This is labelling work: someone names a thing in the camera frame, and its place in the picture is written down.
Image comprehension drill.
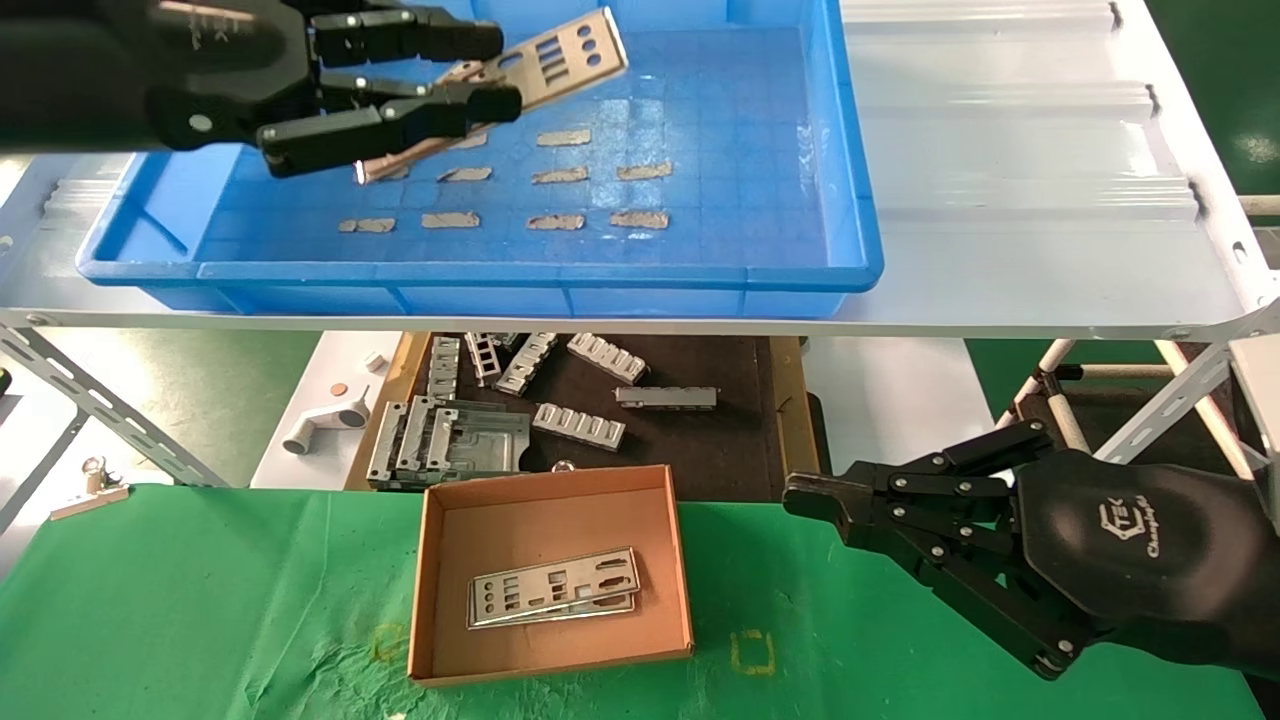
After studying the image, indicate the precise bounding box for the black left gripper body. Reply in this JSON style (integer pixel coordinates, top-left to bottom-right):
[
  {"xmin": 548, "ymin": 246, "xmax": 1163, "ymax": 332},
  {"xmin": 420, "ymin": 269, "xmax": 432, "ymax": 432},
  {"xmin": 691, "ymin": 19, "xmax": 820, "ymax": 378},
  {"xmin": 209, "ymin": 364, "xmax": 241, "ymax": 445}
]
[{"xmin": 150, "ymin": 0, "xmax": 321, "ymax": 151}]

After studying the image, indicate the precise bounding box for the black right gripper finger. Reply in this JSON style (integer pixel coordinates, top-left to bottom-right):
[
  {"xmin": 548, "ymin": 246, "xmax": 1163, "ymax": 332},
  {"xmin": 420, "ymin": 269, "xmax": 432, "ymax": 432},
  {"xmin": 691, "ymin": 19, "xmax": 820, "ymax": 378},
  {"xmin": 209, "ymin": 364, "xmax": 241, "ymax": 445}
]
[
  {"xmin": 830, "ymin": 513, "xmax": 1091, "ymax": 681},
  {"xmin": 783, "ymin": 420, "xmax": 1056, "ymax": 559}
]

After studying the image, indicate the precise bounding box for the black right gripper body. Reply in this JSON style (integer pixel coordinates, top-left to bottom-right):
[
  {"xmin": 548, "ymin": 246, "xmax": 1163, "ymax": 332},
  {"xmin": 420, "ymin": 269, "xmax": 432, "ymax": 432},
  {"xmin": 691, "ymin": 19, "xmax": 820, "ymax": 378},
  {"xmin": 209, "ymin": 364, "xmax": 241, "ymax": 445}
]
[{"xmin": 1015, "ymin": 450, "xmax": 1280, "ymax": 683}]

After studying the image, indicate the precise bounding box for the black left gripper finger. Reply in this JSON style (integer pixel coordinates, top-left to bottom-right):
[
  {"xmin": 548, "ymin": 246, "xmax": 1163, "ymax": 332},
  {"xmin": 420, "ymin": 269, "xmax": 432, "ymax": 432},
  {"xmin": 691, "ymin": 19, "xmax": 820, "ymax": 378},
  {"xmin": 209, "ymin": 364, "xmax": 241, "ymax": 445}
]
[
  {"xmin": 258, "ymin": 72, "xmax": 523, "ymax": 179},
  {"xmin": 310, "ymin": 8, "xmax": 504, "ymax": 69}
]

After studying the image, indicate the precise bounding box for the silver metal IO shield plate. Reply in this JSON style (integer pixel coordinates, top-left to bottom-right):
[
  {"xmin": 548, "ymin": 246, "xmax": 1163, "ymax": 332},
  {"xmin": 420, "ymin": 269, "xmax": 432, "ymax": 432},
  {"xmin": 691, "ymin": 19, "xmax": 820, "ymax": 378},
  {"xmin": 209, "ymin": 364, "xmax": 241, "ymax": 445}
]
[
  {"xmin": 470, "ymin": 592, "xmax": 639, "ymax": 631},
  {"xmin": 358, "ymin": 8, "xmax": 629, "ymax": 186},
  {"xmin": 468, "ymin": 546, "xmax": 642, "ymax": 628}
]

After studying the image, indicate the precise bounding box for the white pipe elbow fitting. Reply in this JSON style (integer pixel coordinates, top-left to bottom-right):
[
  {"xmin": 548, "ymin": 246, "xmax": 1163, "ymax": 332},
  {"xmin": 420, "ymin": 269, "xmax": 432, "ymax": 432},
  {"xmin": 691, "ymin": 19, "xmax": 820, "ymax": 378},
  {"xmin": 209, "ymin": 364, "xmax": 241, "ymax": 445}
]
[{"xmin": 282, "ymin": 398, "xmax": 370, "ymax": 457}]

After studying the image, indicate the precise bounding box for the blue plastic tray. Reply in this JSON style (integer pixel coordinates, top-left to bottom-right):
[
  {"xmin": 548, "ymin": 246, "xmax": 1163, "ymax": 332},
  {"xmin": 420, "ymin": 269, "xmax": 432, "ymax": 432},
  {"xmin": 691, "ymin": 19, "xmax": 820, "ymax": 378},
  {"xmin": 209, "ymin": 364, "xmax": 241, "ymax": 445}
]
[{"xmin": 77, "ymin": 0, "xmax": 886, "ymax": 319}]

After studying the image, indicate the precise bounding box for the brown cardboard box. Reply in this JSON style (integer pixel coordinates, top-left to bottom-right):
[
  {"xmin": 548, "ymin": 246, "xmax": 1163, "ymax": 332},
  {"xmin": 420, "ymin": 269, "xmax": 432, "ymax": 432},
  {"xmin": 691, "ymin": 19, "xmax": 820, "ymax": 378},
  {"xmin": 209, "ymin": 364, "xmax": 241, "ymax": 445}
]
[{"xmin": 407, "ymin": 463, "xmax": 696, "ymax": 689}]

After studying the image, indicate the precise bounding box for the perforated white shelf brace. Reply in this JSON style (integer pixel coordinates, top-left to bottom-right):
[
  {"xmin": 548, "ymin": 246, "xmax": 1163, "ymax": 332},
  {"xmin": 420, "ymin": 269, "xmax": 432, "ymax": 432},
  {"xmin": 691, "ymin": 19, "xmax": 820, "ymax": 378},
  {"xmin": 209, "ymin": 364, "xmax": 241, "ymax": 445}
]
[
  {"xmin": 1095, "ymin": 300, "xmax": 1280, "ymax": 463},
  {"xmin": 0, "ymin": 325, "xmax": 231, "ymax": 488}
]

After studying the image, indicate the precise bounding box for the plain grey metal bar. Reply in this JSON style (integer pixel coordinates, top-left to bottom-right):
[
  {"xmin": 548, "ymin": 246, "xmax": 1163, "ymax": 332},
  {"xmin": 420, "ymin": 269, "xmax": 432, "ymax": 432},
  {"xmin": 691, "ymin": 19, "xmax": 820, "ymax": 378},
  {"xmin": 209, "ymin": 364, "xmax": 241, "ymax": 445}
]
[{"xmin": 615, "ymin": 386, "xmax": 720, "ymax": 410}]

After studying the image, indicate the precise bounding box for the large grey metal plate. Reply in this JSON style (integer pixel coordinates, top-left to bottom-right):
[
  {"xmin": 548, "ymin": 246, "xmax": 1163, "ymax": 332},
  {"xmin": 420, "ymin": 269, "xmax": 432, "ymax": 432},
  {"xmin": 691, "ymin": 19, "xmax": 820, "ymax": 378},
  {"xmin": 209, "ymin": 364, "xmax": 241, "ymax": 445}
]
[{"xmin": 425, "ymin": 398, "xmax": 532, "ymax": 491}]

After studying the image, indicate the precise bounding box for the white metal shelf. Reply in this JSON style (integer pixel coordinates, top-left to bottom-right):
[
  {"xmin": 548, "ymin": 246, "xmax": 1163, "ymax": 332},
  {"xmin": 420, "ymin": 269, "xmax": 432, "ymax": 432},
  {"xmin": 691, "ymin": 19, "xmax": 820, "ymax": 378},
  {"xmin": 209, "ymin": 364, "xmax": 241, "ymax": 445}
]
[{"xmin": 0, "ymin": 0, "xmax": 1280, "ymax": 346}]

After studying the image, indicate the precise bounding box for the beige strip with metal clip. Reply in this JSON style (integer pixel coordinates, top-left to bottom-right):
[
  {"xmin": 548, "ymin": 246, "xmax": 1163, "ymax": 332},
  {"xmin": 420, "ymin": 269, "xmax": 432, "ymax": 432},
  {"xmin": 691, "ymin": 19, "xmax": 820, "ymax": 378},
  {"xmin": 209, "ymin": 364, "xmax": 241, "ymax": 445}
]
[{"xmin": 50, "ymin": 457, "xmax": 131, "ymax": 521}]

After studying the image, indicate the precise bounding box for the white pipe rack frame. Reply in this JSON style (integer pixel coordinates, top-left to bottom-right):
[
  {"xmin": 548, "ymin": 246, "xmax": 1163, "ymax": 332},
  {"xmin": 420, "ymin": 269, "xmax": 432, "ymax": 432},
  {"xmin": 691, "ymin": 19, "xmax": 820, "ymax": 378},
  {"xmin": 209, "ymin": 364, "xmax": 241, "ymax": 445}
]
[{"xmin": 1000, "ymin": 338, "xmax": 1256, "ymax": 481}]

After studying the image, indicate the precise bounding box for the dark tray with wooden frame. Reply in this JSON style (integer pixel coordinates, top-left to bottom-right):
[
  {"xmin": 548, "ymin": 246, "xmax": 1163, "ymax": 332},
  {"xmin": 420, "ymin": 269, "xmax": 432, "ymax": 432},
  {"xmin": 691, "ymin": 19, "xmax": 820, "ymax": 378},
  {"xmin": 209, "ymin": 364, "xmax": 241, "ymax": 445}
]
[{"xmin": 345, "ymin": 333, "xmax": 827, "ymax": 506}]

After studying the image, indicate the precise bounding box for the grey slotted metal bracket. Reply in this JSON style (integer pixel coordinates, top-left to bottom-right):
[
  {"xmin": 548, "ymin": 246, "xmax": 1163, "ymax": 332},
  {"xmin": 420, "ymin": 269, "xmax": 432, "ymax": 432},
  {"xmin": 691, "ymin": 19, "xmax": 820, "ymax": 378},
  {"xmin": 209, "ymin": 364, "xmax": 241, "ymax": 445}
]
[
  {"xmin": 465, "ymin": 333, "xmax": 504, "ymax": 389},
  {"xmin": 366, "ymin": 400, "xmax": 409, "ymax": 489},
  {"xmin": 400, "ymin": 397, "xmax": 438, "ymax": 473},
  {"xmin": 428, "ymin": 336, "xmax": 462, "ymax": 401},
  {"xmin": 496, "ymin": 333, "xmax": 559, "ymax": 397}
]

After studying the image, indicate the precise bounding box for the ribbed grey metal bracket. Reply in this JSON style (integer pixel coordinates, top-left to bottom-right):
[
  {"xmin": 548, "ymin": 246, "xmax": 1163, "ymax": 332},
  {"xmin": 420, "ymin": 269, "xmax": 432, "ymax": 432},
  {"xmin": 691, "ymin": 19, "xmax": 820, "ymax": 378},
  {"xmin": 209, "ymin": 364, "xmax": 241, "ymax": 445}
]
[
  {"xmin": 532, "ymin": 403, "xmax": 628, "ymax": 451},
  {"xmin": 567, "ymin": 333, "xmax": 649, "ymax": 386}
]

